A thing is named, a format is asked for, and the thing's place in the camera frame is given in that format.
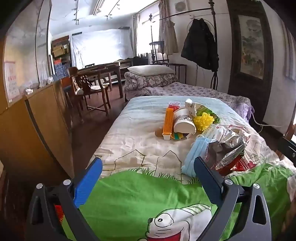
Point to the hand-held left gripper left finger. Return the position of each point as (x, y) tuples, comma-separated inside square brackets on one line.
[(89, 180)]

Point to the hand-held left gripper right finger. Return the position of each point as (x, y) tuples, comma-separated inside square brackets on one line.
[(207, 180)]

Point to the yellow foam net pompom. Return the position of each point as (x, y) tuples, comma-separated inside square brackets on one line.
[(203, 122)]

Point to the white paper cup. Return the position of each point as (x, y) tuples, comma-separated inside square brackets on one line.
[(182, 122)]

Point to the red snack packet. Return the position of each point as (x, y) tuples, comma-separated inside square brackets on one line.
[(229, 170)]

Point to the blue face mask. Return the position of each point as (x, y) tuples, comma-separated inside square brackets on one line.
[(192, 155)]

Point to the silver foil bag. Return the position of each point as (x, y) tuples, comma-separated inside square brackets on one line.
[(226, 148)]

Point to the white mask packet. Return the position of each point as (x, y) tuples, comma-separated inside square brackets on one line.
[(214, 132)]

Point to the green cartoon printed blanket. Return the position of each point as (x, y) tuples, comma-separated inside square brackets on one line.
[(138, 197)]

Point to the colourful striped card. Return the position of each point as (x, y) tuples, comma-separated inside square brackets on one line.
[(179, 136)]

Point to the green snack wrapper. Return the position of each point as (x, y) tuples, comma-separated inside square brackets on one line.
[(214, 117)]

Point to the small brown toy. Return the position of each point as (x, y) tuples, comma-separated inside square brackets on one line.
[(159, 132)]

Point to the long orange white box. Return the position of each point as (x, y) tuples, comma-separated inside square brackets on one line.
[(167, 122)]

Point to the wooden cabinet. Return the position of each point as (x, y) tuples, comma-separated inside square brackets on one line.
[(41, 120)]

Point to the red jelly cup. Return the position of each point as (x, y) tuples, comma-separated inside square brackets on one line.
[(174, 106)]

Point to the floral bed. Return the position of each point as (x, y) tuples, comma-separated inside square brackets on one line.
[(196, 90)]

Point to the wooden chair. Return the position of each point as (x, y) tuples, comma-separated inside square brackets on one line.
[(79, 81)]

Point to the metal coat stand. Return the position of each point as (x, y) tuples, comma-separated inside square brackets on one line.
[(214, 78)]

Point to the wooden table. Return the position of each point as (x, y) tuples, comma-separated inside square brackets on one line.
[(113, 68)]

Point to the folded floral quilt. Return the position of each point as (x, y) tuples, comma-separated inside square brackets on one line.
[(148, 81)]

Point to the black side table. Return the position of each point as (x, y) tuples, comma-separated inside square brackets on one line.
[(177, 64)]

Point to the long wooden desk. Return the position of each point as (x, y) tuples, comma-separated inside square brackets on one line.
[(124, 62)]

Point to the white pillow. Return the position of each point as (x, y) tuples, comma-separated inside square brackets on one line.
[(150, 69)]

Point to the shelf of boxes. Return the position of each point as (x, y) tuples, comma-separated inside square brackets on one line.
[(60, 53)]

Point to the white hanging sheet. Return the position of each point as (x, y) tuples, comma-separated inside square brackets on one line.
[(101, 46)]

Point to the black coat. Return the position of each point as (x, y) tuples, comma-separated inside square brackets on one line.
[(198, 44)]

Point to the dark framed landscape painting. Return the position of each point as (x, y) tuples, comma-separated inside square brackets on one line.
[(251, 46)]

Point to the glass partition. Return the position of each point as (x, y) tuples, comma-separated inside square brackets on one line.
[(25, 46)]

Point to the floral curtain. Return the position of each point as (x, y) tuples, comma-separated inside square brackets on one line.
[(167, 34)]

